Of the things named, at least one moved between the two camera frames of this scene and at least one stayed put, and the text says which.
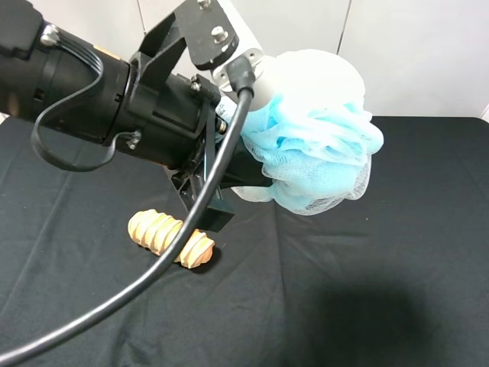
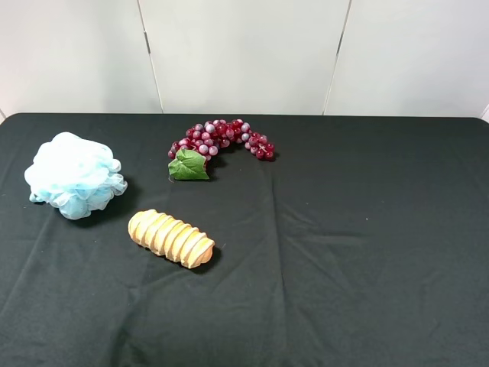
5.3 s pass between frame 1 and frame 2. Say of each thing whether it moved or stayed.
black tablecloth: stayed
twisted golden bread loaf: stayed
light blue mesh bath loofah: moved
